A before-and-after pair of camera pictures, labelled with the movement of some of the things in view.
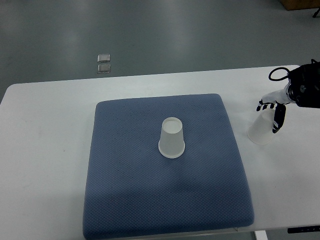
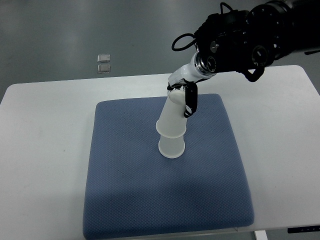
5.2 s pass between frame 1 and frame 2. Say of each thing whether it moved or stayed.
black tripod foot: moved
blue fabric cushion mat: stayed
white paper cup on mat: stayed
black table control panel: stayed
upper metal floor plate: stayed
